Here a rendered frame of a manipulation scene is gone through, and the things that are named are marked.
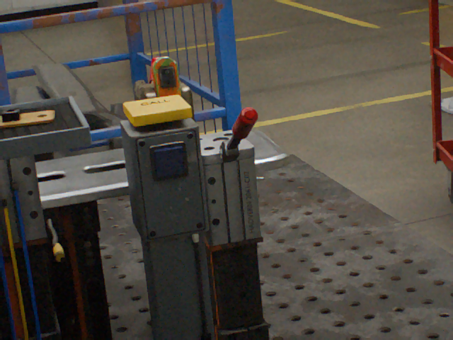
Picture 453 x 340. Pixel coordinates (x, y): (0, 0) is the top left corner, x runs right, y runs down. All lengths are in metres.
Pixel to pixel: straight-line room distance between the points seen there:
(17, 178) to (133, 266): 0.70
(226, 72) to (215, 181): 2.14
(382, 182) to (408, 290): 2.60
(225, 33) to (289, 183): 1.21
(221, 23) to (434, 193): 1.27
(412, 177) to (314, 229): 2.41
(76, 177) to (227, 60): 2.00
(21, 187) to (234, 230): 0.26
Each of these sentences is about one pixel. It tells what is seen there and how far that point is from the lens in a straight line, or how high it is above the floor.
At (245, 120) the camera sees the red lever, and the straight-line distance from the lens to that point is 1.07.
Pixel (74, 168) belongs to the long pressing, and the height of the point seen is 1.00.
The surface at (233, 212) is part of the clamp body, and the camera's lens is 1.22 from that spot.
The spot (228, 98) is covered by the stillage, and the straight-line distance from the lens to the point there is 3.35.
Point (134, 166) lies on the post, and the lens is 1.01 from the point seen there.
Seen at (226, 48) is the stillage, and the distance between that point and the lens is 3.32.
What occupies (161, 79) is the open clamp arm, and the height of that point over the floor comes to 1.08.
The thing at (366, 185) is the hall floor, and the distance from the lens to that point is 4.23.
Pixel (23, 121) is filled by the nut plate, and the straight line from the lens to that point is 1.02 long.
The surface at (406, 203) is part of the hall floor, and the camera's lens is 4.01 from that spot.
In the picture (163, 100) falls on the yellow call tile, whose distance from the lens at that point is 1.04.
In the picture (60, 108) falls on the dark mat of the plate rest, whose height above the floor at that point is 1.16.
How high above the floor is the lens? 1.41
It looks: 18 degrees down
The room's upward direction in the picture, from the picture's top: 6 degrees counter-clockwise
